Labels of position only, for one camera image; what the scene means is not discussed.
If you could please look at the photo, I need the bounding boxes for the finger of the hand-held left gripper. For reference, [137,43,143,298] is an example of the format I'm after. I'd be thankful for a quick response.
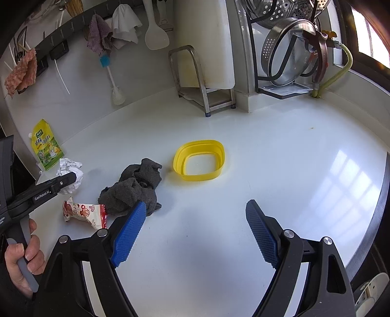
[50,171,77,196]

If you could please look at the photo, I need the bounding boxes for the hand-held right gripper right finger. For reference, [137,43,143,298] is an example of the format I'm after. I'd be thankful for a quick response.
[245,199,357,317]

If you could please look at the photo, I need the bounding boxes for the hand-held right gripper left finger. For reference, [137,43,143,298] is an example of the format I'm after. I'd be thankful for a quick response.
[39,200,147,317]

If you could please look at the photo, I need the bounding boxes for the white paper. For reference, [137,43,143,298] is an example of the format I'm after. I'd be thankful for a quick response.
[56,158,84,195]

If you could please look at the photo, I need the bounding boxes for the dark grey cloth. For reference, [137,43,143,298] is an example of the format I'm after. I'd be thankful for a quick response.
[97,158,163,218]

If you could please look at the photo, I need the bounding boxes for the person's left forearm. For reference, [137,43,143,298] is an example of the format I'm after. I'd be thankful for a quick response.
[0,268,34,317]

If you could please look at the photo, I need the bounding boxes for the person's left hand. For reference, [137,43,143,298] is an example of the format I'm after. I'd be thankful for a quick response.
[4,219,46,301]

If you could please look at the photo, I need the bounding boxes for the red and white snack wrapper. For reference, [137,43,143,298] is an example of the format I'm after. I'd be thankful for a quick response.
[62,197,108,230]

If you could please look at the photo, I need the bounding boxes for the yellow green spouted pouch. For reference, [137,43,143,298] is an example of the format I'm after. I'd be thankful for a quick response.
[28,119,64,171]

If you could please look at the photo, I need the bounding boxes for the white and blue bottle brush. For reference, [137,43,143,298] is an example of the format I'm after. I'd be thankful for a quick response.
[99,52,126,106]

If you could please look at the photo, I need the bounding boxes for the pink rag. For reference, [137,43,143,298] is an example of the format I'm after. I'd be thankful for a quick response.
[4,49,38,98]

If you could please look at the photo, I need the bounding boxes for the white round plastic object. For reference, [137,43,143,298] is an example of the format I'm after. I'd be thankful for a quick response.
[353,271,389,317]

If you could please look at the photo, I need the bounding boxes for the metal board stand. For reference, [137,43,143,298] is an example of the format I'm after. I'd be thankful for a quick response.
[168,45,236,118]

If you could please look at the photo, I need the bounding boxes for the white rice paddle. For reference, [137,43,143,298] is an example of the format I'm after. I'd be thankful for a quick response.
[143,0,170,51]

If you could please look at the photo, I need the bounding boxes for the white cloth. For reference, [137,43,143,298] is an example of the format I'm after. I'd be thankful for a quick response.
[111,4,143,45]

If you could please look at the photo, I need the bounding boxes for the steel perforated tray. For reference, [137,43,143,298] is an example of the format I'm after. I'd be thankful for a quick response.
[261,18,328,87]

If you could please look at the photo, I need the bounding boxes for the white cutting board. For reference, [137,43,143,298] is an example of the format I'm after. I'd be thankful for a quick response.
[174,0,235,90]

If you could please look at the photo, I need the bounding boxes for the gas valve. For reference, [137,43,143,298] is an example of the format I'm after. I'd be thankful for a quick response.
[318,29,342,49]

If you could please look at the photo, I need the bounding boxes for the steel colander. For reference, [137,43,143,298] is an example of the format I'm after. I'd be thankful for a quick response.
[241,0,332,31]

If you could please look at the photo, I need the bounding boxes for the yellow plastic ring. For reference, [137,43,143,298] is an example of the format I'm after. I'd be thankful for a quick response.
[173,139,226,182]

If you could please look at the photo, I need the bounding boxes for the black wire dish rack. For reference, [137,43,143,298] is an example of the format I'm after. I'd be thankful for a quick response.
[244,0,320,100]

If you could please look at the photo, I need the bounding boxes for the black wall rail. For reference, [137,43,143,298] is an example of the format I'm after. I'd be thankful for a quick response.
[14,0,122,75]

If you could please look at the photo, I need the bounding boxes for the yellow gas hose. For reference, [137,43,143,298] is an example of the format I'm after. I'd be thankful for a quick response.
[311,44,354,99]

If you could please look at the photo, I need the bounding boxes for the brown window frame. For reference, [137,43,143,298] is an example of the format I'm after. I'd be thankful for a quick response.
[337,0,390,72]

